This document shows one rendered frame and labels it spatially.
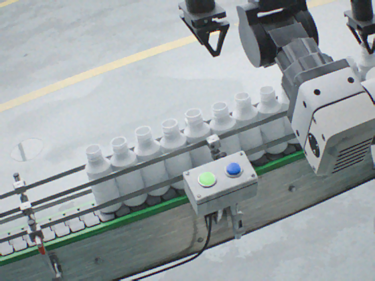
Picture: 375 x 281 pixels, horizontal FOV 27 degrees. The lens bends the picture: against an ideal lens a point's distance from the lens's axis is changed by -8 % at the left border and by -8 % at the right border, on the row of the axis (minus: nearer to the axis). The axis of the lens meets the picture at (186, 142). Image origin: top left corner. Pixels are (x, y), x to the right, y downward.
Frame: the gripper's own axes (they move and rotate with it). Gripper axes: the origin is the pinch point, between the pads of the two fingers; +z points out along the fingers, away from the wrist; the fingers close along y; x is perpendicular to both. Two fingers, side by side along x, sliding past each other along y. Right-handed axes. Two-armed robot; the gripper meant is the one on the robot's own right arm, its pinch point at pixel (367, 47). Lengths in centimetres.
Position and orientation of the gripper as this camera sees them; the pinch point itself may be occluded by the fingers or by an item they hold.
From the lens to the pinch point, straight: 199.5
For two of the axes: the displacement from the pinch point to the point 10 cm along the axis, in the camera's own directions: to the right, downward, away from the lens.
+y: -3.3, -4.7, 8.2
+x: -9.2, 3.4, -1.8
